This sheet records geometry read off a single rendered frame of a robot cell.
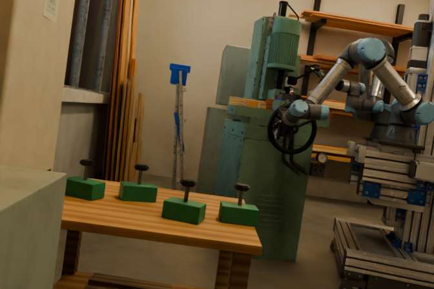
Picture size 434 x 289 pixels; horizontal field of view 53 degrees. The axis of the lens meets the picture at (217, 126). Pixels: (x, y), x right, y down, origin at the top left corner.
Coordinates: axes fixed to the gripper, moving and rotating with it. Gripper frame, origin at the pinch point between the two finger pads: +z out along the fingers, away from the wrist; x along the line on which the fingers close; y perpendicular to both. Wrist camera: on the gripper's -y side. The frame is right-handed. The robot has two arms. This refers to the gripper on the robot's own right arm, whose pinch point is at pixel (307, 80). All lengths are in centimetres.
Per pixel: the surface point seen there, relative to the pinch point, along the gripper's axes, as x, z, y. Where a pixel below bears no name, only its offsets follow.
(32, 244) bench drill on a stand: 69, 113, 174
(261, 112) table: 23.5, 25.4, -2.2
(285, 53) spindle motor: -15.4, 14.2, -6.5
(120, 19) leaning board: -49, 119, -122
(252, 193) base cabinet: 72, 23, -7
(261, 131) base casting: 34.4, 23.6, -3.3
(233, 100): 17.1, 39.3, -19.1
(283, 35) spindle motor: -26.0, 16.7, -5.7
